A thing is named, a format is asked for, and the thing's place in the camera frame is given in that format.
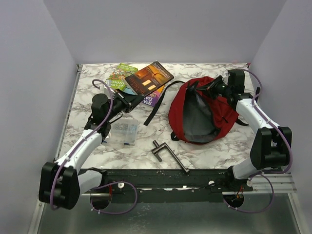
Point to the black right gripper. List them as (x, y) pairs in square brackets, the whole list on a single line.
[(211, 87)]

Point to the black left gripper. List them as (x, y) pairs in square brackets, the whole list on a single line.
[(132, 99)]

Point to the light blue notebook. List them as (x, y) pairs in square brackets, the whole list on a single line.
[(129, 91)]

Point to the purple orange Roald Dahl book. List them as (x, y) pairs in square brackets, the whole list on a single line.
[(153, 97)]

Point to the dark brown novel book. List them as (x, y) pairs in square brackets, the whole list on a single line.
[(149, 79)]

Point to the green treehouse book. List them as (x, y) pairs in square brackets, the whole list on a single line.
[(116, 79)]

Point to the red backpack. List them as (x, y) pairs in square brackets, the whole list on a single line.
[(197, 118)]

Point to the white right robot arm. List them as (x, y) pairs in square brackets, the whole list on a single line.
[(271, 149)]

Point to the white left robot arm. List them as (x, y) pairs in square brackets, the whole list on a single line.
[(73, 165)]

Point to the clear plastic bag of parts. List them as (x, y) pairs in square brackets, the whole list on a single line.
[(123, 131)]

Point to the dark metal T-shaped tool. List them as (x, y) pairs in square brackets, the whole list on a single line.
[(158, 148)]

